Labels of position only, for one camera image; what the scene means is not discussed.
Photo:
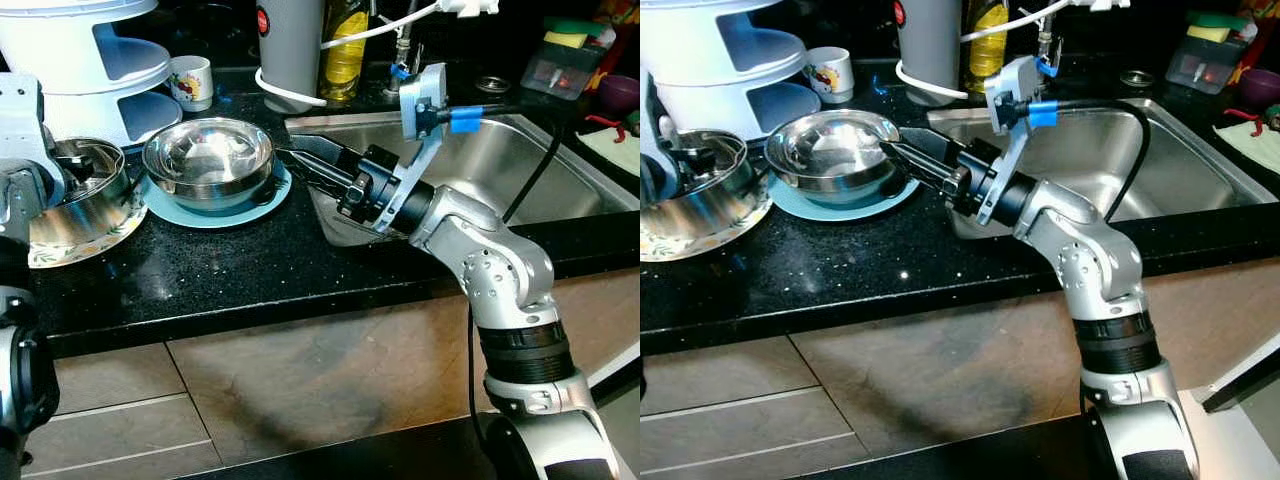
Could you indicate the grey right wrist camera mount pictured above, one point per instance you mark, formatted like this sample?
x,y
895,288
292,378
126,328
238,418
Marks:
x,y
423,95
1010,85

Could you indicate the yellow green sponge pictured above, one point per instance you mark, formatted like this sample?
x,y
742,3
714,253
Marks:
x,y
570,35
1215,30

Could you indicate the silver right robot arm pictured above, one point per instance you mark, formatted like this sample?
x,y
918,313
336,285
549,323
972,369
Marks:
x,y
500,280
1090,270

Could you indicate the white tiered plastic container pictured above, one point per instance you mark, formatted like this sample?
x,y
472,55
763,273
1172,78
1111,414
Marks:
x,y
60,50
700,45

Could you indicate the dark sponge holder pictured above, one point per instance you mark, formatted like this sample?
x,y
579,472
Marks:
x,y
1205,68
560,72

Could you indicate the chrome tap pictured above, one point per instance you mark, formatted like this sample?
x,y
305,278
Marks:
x,y
403,45
1045,40

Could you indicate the perforated steel colander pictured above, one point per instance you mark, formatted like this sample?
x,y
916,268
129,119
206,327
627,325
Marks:
x,y
85,215
715,210

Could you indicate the white plug adapter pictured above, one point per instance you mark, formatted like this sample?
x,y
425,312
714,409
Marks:
x,y
465,7
1105,5

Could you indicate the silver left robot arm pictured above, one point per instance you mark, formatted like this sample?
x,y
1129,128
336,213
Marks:
x,y
20,380

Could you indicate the pale green cloth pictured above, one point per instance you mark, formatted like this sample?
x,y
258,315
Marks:
x,y
615,155
1250,150

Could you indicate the stainless steel sink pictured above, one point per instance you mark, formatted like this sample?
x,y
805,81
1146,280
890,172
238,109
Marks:
x,y
1180,160
560,170

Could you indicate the white edged cabinet door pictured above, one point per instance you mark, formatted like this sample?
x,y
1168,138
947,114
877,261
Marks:
x,y
1245,385

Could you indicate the grey cylindrical canister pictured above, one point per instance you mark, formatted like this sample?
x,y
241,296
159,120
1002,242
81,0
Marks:
x,y
927,50
290,60

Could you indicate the blue tap clip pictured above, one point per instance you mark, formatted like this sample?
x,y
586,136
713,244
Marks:
x,y
400,71
1047,66

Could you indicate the teal round plate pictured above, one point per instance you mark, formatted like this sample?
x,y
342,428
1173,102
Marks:
x,y
270,205
895,200

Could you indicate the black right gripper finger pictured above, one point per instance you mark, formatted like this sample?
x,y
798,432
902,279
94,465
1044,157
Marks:
x,y
925,166
320,172
938,147
330,152

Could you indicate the yellow oil bottle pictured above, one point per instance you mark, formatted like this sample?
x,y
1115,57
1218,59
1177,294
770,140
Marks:
x,y
343,60
985,50

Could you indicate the purple bowl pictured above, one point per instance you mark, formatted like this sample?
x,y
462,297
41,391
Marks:
x,y
1260,88
620,93

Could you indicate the white printed mug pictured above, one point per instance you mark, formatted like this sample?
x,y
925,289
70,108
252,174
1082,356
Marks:
x,y
830,77
190,85

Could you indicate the round steel lid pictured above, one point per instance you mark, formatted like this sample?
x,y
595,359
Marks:
x,y
1136,78
492,84

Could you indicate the red orange packaging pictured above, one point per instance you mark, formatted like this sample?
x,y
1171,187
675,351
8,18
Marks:
x,y
1260,25
620,25

